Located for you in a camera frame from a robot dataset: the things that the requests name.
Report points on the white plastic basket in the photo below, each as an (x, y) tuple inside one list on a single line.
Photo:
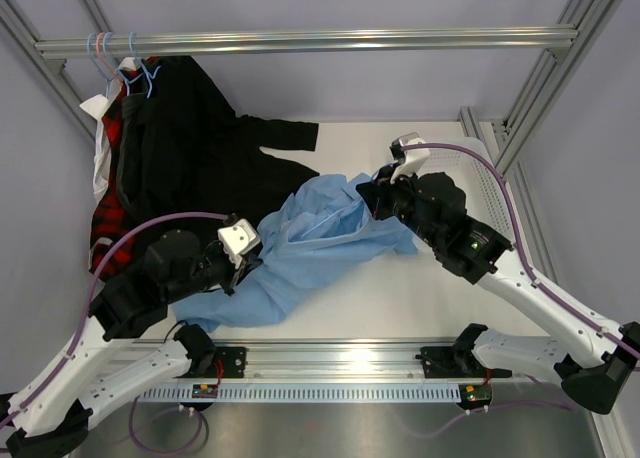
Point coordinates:
[(485, 201)]

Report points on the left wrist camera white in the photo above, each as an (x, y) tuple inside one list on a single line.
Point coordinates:
[(238, 240)]

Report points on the light blue wire hanger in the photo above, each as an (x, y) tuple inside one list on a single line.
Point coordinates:
[(336, 220)]

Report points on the aluminium frame left posts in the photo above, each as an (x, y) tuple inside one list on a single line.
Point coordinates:
[(26, 25)]

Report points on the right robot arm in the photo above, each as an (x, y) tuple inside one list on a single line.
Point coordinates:
[(590, 357)]

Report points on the aluminium frame posts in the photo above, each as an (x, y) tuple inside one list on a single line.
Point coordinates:
[(569, 147), (26, 25)]

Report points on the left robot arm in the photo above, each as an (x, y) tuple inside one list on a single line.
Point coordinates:
[(54, 414)]

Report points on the white slotted cable duct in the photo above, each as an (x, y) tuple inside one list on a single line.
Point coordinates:
[(304, 393)]

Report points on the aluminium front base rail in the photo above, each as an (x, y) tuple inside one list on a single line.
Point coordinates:
[(332, 361)]

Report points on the white shirt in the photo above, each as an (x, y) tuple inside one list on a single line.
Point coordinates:
[(96, 108)]

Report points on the red black plaid shirt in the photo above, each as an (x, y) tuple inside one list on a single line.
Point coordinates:
[(110, 221)]

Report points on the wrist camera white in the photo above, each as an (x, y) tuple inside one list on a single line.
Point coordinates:
[(409, 154), (238, 240)]

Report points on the blue hanger with black shirt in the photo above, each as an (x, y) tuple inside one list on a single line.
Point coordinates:
[(143, 70)]

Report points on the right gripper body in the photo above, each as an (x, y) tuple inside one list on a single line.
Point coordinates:
[(397, 199)]

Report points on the aluminium hanging rail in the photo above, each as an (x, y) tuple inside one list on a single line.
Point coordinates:
[(556, 36)]

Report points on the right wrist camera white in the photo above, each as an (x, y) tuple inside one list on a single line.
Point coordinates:
[(409, 154)]

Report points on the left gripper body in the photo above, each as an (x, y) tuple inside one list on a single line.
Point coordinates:
[(215, 269)]

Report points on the blue hanger far left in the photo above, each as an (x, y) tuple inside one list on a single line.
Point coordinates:
[(100, 63)]

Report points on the aluminium frame right posts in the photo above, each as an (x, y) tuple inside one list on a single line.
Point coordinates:
[(569, 147)]

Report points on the light blue shirt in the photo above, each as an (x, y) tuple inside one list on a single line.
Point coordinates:
[(292, 272)]

